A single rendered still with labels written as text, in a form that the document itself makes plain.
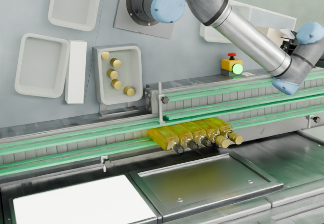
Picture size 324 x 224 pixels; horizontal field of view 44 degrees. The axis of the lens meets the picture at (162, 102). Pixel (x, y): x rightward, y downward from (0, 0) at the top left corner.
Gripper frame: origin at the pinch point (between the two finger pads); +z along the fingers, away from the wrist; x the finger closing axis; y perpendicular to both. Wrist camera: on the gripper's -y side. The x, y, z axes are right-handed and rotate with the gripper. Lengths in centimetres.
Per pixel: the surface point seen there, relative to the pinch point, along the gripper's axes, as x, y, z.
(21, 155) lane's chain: 58, 83, 22
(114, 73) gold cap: 24, 52, 29
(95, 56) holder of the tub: 19, 60, 31
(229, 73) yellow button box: 15.6, -0.9, 28.2
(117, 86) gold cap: 29, 49, 29
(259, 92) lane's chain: 21.3, -15.5, 22.6
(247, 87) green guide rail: 18.7, -2.2, 14.8
